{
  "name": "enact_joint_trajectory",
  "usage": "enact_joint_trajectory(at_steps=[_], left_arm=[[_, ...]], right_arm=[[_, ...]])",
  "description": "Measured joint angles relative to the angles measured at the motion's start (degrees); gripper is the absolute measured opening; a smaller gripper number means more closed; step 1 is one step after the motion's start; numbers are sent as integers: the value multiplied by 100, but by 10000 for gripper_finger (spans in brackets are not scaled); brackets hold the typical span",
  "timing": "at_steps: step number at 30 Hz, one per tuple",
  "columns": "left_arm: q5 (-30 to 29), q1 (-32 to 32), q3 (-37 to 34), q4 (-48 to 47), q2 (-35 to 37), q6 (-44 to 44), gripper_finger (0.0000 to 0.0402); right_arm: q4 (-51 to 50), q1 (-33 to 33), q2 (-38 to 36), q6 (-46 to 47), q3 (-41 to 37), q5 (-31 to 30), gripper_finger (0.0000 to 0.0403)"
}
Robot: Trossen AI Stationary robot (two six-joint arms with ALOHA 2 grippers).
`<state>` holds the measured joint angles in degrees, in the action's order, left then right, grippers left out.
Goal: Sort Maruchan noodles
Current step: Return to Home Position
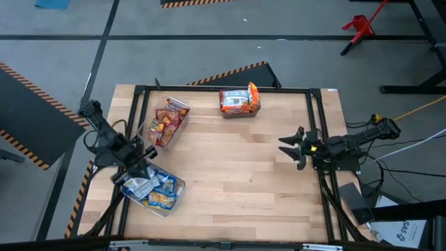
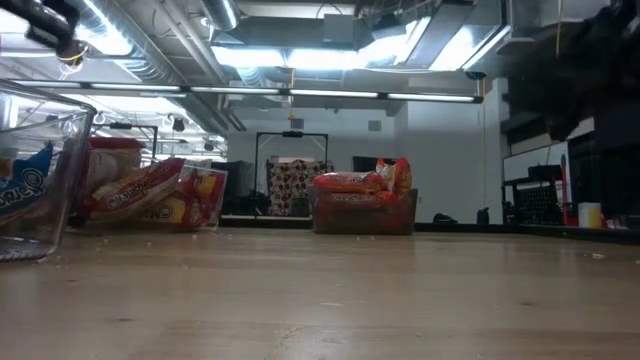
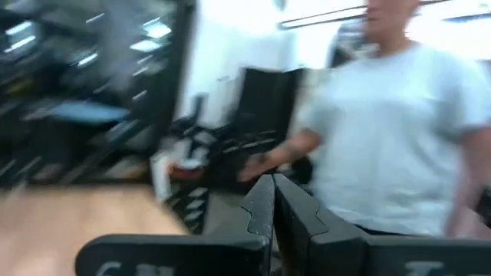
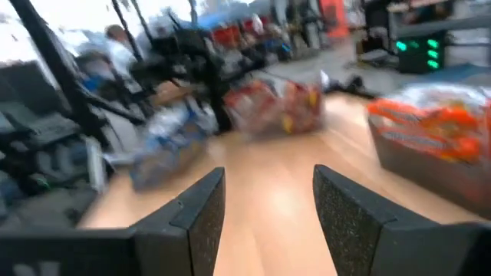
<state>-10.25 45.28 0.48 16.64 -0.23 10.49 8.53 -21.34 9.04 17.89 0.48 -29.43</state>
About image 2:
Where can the red patterned cloth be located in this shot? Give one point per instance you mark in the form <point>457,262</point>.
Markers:
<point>295,185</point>

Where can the whiteboard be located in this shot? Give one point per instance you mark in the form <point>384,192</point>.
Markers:
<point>530,160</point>

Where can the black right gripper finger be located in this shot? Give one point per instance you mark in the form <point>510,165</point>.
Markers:
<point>565,129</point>

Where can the black panel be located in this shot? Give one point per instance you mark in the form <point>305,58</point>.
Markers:
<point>362,164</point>

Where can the black security camera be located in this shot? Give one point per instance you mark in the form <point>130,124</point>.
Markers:
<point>475,75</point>

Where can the black frame rig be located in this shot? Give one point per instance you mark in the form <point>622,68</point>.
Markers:
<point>292,134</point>
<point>120,126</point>

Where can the blue soy sauce ramen pack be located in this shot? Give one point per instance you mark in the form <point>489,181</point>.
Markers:
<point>25,190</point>

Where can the black crate rack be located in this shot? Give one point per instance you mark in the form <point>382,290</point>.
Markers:
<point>537,205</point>

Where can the slanted ceiling light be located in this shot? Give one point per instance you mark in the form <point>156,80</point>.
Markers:
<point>465,50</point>

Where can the small black post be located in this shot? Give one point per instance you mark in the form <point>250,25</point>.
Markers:
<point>483,216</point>

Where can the grey wall vent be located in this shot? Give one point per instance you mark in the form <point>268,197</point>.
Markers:
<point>374,126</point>

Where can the long LED light bar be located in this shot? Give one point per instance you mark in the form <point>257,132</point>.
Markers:
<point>250,91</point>

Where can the red floor stand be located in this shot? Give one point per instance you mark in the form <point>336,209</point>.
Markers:
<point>564,190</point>

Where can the black dome object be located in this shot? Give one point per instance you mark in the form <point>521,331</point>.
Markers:
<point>444,219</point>

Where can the white and yellow roll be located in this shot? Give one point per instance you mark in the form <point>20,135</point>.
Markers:
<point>591,216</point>

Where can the red ramen pack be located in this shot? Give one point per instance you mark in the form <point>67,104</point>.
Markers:
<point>200,195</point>
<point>112,155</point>
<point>135,192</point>

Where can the round metal air duct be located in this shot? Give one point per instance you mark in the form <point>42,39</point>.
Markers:
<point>222,15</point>

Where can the black fabric bundle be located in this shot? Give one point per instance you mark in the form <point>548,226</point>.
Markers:
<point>240,190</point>

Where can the clear plastic bin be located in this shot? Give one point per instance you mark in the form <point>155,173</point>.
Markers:
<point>75,200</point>
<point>220,225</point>

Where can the bright ceiling light panel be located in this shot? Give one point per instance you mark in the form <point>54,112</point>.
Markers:
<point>280,57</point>

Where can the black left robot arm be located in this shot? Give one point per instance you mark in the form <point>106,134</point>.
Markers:
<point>40,20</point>

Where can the black aluminium table frame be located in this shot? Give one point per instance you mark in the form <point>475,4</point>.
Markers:
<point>500,232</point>

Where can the grey wall sign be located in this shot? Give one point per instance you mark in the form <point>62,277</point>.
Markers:
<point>296,123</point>

